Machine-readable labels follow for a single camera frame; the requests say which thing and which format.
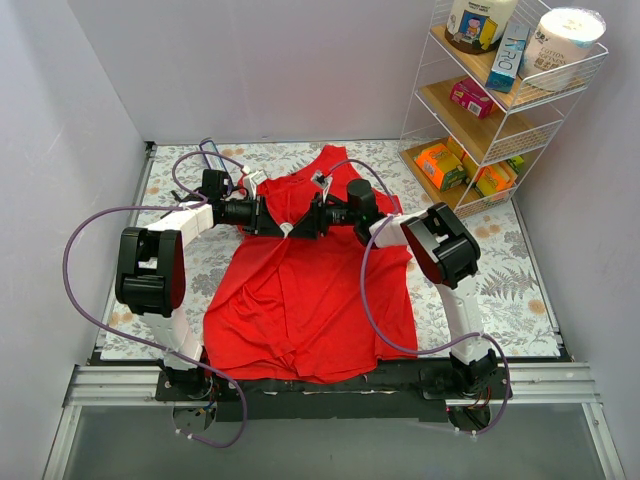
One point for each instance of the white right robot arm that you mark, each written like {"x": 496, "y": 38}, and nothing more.
{"x": 446, "y": 253}

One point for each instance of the pink tissue box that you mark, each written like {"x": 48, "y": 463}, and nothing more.
{"x": 470, "y": 96}

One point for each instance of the black brooch box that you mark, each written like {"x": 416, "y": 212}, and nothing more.
{"x": 177, "y": 197}

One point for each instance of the white toilet paper roll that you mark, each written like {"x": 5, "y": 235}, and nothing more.
{"x": 563, "y": 37}

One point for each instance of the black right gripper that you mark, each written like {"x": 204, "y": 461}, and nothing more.
{"x": 318, "y": 216}

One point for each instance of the orange green snack box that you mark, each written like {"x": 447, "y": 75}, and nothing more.
{"x": 441, "y": 167}

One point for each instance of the red tank top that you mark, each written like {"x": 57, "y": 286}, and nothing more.
{"x": 291, "y": 309}

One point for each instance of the purple rectangular box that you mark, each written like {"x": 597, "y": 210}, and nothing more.
{"x": 211, "y": 155}

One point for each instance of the orange box on shelf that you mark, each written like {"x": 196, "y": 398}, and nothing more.
{"x": 495, "y": 180}

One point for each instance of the aluminium frame rail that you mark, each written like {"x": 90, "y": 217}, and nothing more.
{"x": 552, "y": 427}

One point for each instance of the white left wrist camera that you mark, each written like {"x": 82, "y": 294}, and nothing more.
{"x": 251, "y": 181}

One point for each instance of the cartoon toilet paper pack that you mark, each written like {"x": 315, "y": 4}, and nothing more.
{"x": 477, "y": 26}

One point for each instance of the white wire shelf rack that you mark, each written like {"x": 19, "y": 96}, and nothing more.
{"x": 524, "y": 121}

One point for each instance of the blue toothpaste box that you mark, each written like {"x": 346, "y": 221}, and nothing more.
{"x": 507, "y": 61}

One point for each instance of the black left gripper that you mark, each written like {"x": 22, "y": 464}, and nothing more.
{"x": 256, "y": 215}

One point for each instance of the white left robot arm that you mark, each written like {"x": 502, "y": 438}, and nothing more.
{"x": 151, "y": 279}

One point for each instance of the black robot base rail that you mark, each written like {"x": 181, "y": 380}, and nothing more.
{"x": 395, "y": 389}

